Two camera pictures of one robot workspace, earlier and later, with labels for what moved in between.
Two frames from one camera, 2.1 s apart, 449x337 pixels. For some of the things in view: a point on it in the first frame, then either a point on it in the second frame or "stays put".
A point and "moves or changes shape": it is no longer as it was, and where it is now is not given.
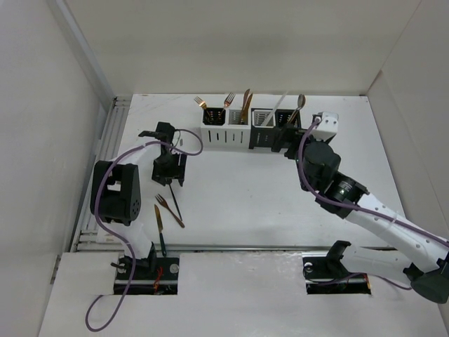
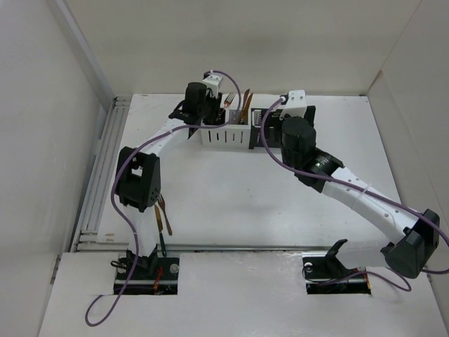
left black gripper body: [170, 166] to [209, 111]
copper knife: [245, 98] stays put
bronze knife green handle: [161, 228] stays put
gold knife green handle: [245, 111] stays put
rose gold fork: [227, 102] stays put
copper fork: [163, 203] moves or changes shape
